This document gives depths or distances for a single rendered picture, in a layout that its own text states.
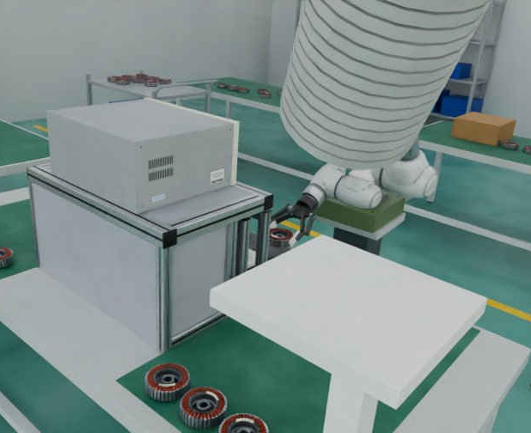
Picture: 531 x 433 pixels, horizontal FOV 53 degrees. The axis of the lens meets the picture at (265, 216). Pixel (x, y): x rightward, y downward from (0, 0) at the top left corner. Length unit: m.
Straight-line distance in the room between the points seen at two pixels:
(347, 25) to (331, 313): 0.55
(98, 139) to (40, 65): 5.92
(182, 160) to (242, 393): 0.65
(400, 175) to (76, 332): 1.42
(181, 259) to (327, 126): 0.98
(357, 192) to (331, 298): 1.16
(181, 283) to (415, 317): 0.75
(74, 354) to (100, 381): 0.14
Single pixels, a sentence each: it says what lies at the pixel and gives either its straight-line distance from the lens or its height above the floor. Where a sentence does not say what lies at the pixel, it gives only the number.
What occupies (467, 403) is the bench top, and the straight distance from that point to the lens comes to 1.57.
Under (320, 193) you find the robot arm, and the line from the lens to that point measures 2.12.
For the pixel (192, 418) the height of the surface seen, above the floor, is 0.78.
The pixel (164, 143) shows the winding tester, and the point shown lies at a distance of 1.49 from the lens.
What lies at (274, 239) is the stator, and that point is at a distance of 2.00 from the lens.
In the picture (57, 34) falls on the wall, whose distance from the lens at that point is 7.54.
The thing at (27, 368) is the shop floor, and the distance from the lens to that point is 2.83.
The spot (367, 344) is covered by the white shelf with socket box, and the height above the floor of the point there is 1.21.
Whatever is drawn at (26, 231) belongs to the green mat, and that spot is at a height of 0.75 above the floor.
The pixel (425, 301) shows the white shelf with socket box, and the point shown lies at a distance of 1.01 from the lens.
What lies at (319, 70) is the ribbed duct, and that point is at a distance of 0.53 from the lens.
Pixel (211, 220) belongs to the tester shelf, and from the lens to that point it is 1.49.
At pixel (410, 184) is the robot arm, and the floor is 0.99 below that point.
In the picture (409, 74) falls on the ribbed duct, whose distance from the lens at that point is 0.51.
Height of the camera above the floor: 1.69
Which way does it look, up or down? 23 degrees down
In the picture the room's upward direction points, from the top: 4 degrees clockwise
